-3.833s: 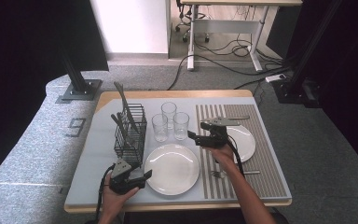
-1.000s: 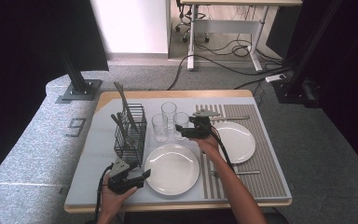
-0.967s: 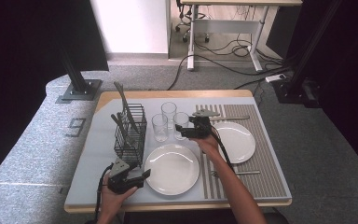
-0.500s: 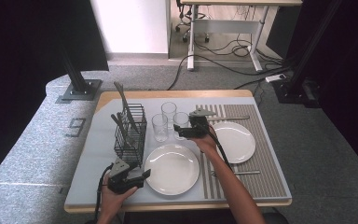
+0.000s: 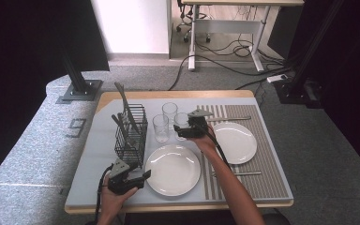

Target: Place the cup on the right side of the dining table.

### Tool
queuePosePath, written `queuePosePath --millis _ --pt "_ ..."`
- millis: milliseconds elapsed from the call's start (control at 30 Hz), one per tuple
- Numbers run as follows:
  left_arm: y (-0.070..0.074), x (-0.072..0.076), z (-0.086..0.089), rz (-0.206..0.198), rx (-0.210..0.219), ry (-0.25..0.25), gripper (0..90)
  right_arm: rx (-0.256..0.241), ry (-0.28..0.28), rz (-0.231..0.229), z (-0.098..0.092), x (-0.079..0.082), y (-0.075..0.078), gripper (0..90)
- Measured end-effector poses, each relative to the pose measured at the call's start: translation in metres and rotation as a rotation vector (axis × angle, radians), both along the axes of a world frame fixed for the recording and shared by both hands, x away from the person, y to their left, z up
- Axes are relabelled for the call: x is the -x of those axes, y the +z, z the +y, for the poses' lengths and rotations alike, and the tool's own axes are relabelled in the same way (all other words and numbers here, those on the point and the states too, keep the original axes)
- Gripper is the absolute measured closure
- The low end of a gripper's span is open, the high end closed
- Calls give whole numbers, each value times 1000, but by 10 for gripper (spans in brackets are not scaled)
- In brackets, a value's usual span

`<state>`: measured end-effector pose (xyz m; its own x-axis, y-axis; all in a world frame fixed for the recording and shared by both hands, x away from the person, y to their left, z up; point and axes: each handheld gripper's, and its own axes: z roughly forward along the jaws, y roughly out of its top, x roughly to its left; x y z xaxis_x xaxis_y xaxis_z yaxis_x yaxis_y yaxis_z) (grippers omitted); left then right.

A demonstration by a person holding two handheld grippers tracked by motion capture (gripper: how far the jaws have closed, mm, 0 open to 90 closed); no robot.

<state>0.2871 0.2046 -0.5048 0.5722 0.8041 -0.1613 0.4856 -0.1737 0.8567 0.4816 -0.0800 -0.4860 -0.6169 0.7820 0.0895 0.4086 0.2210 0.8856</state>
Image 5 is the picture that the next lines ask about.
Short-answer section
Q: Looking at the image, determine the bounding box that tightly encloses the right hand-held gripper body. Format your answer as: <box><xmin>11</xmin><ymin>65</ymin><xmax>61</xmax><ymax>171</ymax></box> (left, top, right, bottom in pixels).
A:
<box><xmin>184</xmin><ymin>108</ymin><xmax>216</xmax><ymax>139</ymax></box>

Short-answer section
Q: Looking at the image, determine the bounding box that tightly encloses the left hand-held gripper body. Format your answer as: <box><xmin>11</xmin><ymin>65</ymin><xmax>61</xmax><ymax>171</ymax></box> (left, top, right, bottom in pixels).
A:
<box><xmin>107</xmin><ymin>157</ymin><xmax>139</xmax><ymax>197</ymax></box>

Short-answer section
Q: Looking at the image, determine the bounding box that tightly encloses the clear drinking glass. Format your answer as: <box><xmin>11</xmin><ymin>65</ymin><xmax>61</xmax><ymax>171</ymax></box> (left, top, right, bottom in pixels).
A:
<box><xmin>173</xmin><ymin>112</ymin><xmax>191</xmax><ymax>143</ymax></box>
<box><xmin>152</xmin><ymin>113</ymin><xmax>170</xmax><ymax>143</ymax></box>
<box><xmin>161</xmin><ymin>101</ymin><xmax>179</xmax><ymax>130</ymax></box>

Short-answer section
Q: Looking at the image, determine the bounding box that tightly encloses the black wire cutlery basket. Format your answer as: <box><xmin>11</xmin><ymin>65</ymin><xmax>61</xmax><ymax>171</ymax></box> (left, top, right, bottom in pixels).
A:
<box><xmin>114</xmin><ymin>103</ymin><xmax>149</xmax><ymax>167</ymax></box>

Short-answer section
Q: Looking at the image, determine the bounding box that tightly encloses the white plate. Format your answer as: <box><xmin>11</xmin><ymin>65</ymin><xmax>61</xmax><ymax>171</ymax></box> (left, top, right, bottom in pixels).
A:
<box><xmin>213</xmin><ymin>121</ymin><xmax>259</xmax><ymax>166</ymax></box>
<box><xmin>144</xmin><ymin>143</ymin><xmax>202</xmax><ymax>198</ymax></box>

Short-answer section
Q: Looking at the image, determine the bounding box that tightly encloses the silver table knife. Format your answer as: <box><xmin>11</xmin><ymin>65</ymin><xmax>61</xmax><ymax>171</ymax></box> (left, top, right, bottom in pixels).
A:
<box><xmin>205</xmin><ymin>115</ymin><xmax>252</xmax><ymax>123</ymax></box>

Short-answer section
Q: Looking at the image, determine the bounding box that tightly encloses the silver fork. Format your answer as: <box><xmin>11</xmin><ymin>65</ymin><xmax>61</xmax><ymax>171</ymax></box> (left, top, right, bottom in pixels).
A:
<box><xmin>211</xmin><ymin>170</ymin><xmax>263</xmax><ymax>177</ymax></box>

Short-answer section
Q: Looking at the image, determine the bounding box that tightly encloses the person's right hand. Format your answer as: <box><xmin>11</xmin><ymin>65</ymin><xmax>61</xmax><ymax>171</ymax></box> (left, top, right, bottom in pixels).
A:
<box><xmin>188</xmin><ymin>125</ymin><xmax>218</xmax><ymax>155</ymax></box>

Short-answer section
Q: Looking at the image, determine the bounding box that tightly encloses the person's left hand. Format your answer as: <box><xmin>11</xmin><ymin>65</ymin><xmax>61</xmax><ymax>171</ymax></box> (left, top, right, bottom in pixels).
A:
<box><xmin>101</xmin><ymin>174</ymin><xmax>139</xmax><ymax>219</ymax></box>

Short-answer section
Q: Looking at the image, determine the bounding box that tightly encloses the grey striped placemat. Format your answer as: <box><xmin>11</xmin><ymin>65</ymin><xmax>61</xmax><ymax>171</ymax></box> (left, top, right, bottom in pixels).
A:
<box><xmin>196</xmin><ymin>104</ymin><xmax>292</xmax><ymax>201</ymax></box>

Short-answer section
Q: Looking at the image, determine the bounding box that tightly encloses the black metal stand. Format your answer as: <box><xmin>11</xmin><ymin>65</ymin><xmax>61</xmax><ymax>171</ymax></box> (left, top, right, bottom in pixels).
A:
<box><xmin>275</xmin><ymin>0</ymin><xmax>346</xmax><ymax>109</ymax></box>
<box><xmin>55</xmin><ymin>46</ymin><xmax>104</xmax><ymax>102</ymax></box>

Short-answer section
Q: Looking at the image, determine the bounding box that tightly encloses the white power strip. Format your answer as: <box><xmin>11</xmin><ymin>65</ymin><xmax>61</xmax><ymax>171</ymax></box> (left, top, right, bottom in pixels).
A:
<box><xmin>266</xmin><ymin>73</ymin><xmax>289</xmax><ymax>84</ymax></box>

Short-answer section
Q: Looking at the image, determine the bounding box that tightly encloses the white partition panel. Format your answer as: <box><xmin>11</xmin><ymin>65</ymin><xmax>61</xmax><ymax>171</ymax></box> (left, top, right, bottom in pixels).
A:
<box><xmin>92</xmin><ymin>0</ymin><xmax>173</xmax><ymax>59</ymax></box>

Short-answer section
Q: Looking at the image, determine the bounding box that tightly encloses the black office chair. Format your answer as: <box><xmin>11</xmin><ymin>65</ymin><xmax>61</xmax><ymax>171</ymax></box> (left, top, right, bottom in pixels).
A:
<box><xmin>175</xmin><ymin>0</ymin><xmax>212</xmax><ymax>44</ymax></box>

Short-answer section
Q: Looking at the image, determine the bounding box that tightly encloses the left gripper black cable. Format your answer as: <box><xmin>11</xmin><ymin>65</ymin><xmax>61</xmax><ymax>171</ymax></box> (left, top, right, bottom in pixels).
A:
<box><xmin>93</xmin><ymin>163</ymin><xmax>115</xmax><ymax>224</ymax></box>

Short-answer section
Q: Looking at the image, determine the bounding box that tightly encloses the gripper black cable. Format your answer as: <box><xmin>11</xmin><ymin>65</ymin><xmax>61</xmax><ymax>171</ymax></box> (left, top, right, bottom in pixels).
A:
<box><xmin>200</xmin><ymin>123</ymin><xmax>233</xmax><ymax>172</ymax></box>
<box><xmin>93</xmin><ymin>163</ymin><xmax>115</xmax><ymax>224</ymax></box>

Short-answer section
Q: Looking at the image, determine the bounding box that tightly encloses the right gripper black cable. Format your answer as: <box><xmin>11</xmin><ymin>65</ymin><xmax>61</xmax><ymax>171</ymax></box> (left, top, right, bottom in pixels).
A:
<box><xmin>200</xmin><ymin>123</ymin><xmax>233</xmax><ymax>172</ymax></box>

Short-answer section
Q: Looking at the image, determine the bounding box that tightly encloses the long black floor cable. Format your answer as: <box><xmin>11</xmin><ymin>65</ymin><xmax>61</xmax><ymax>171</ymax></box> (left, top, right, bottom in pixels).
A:
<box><xmin>168</xmin><ymin>54</ymin><xmax>294</xmax><ymax>92</ymax></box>

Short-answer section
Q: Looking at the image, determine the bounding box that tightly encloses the tangle of black cables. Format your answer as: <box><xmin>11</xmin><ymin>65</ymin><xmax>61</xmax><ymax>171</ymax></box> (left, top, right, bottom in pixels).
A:
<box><xmin>195</xmin><ymin>31</ymin><xmax>287</xmax><ymax>68</ymax></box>

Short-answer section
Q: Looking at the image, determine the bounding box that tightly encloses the white desk with metal frame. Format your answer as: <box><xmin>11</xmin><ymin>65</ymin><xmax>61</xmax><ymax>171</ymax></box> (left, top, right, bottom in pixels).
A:
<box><xmin>180</xmin><ymin>0</ymin><xmax>305</xmax><ymax>73</ymax></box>

